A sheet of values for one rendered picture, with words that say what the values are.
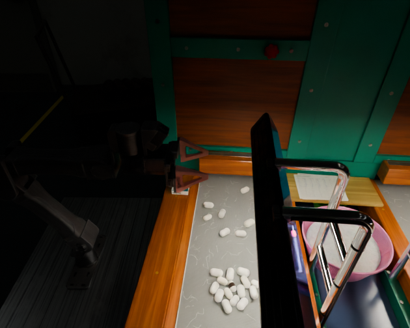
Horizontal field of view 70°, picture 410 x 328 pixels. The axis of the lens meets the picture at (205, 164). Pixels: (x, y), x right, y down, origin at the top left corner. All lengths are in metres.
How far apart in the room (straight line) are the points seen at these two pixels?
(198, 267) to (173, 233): 0.14
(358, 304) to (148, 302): 0.59
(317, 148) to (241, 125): 0.30
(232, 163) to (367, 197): 0.50
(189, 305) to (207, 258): 0.15
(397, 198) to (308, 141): 0.40
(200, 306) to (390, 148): 0.87
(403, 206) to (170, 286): 0.87
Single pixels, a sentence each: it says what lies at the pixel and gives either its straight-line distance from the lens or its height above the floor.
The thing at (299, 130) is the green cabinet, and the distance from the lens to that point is 1.11.
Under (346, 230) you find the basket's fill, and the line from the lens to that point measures 1.11.
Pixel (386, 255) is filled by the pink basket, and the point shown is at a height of 0.75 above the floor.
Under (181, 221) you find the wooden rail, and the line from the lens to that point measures 1.00.
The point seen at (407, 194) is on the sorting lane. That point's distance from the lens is 1.36.
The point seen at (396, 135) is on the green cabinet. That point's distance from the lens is 1.25.
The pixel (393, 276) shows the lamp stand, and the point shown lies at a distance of 1.06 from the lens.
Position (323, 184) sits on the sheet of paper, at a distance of 1.19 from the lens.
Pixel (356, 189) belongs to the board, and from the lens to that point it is 1.23.
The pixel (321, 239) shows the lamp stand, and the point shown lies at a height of 0.88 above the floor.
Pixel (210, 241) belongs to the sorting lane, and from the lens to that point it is 0.97.
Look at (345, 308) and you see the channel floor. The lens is 1.01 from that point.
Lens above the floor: 1.51
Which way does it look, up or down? 37 degrees down
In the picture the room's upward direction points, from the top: straight up
